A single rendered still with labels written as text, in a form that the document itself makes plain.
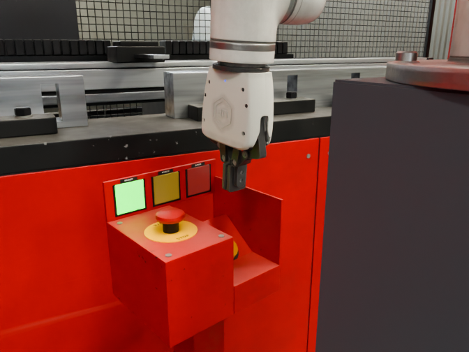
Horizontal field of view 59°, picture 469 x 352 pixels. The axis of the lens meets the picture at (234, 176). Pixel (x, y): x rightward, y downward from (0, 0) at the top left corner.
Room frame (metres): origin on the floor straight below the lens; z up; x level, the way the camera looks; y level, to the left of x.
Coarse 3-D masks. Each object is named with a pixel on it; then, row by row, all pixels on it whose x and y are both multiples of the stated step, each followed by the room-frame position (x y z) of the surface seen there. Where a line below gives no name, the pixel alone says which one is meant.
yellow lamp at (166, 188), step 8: (160, 176) 0.61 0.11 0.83; (168, 176) 0.62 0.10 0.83; (176, 176) 0.63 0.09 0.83; (160, 184) 0.61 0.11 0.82; (168, 184) 0.62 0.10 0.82; (176, 184) 0.63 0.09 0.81; (160, 192) 0.61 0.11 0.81; (168, 192) 0.62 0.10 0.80; (176, 192) 0.63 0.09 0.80; (160, 200) 0.61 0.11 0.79; (168, 200) 0.62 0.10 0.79
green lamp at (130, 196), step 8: (120, 184) 0.56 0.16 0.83; (128, 184) 0.57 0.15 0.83; (136, 184) 0.58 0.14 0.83; (120, 192) 0.56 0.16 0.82; (128, 192) 0.57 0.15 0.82; (136, 192) 0.58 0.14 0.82; (120, 200) 0.56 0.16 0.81; (128, 200) 0.57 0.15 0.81; (136, 200) 0.58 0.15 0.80; (120, 208) 0.56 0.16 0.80; (128, 208) 0.57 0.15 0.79; (136, 208) 0.58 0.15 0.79
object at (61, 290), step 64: (0, 192) 0.62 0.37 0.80; (64, 192) 0.66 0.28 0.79; (320, 192) 0.92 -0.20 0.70; (0, 256) 0.61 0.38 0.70; (64, 256) 0.65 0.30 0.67; (320, 256) 0.92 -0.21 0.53; (0, 320) 0.60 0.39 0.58; (64, 320) 0.65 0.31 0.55; (128, 320) 0.70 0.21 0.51; (256, 320) 0.84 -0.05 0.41
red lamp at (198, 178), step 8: (192, 168) 0.65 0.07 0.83; (200, 168) 0.66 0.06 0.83; (208, 168) 0.67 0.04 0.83; (192, 176) 0.65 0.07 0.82; (200, 176) 0.66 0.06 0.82; (208, 176) 0.67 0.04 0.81; (192, 184) 0.65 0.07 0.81; (200, 184) 0.66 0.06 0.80; (208, 184) 0.67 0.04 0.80; (192, 192) 0.65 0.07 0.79; (200, 192) 0.66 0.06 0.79
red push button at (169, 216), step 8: (168, 208) 0.53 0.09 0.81; (176, 208) 0.53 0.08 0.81; (160, 216) 0.51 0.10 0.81; (168, 216) 0.51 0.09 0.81; (176, 216) 0.51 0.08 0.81; (184, 216) 0.52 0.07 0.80; (168, 224) 0.51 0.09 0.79; (176, 224) 0.52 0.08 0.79; (168, 232) 0.51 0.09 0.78; (176, 232) 0.52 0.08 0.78
